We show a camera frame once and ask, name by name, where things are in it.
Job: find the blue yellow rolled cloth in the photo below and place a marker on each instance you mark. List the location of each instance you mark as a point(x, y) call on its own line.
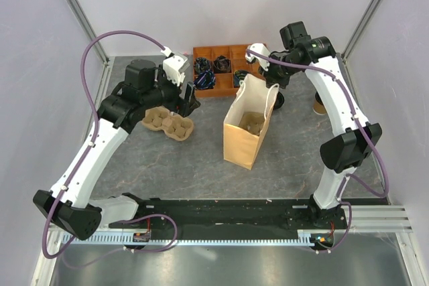
point(238, 76)

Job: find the aluminium frame post right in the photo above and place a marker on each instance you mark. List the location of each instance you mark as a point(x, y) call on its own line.
point(362, 25)

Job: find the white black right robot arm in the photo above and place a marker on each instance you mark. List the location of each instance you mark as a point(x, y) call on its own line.
point(354, 137)

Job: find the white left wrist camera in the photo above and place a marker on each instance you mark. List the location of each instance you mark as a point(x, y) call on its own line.
point(174, 68)

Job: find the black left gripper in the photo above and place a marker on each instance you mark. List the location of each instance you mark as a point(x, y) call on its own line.
point(182, 106)

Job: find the aluminium frame post left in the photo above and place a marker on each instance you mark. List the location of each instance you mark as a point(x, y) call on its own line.
point(78, 11)

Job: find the aluminium frame post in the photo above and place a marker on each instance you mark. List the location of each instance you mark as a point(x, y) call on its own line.
point(78, 11)
point(362, 25)

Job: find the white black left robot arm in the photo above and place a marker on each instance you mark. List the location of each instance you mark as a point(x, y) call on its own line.
point(145, 86)

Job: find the orange wooden compartment tray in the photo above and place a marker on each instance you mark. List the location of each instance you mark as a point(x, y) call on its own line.
point(224, 82)

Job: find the brown paper coffee cup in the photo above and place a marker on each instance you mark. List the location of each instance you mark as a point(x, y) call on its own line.
point(318, 106)

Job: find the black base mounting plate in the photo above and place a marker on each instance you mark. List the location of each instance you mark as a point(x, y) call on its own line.
point(232, 218)

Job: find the aluminium front rail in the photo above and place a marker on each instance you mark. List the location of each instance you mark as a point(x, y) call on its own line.
point(372, 219)

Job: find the black rolled cloth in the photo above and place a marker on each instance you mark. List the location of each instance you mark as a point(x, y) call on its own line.
point(221, 65)

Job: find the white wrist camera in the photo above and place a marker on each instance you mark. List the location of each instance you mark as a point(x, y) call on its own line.
point(258, 52)
point(174, 68)

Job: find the stack of black lids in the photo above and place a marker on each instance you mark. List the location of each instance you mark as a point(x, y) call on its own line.
point(279, 101)

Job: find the pulp cardboard cup carrier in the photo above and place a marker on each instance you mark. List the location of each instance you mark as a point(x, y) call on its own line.
point(252, 122)

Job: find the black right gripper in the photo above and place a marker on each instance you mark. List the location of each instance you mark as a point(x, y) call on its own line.
point(271, 80)

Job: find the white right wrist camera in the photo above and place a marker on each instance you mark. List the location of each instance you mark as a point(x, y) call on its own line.
point(258, 52)

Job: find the blue striped rolled cloth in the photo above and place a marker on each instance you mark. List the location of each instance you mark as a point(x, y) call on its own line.
point(205, 80)

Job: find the brown paper bag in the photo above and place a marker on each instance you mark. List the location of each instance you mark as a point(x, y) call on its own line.
point(239, 146)

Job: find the dark patterned rolled cloth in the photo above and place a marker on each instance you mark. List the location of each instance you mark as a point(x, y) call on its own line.
point(202, 65)

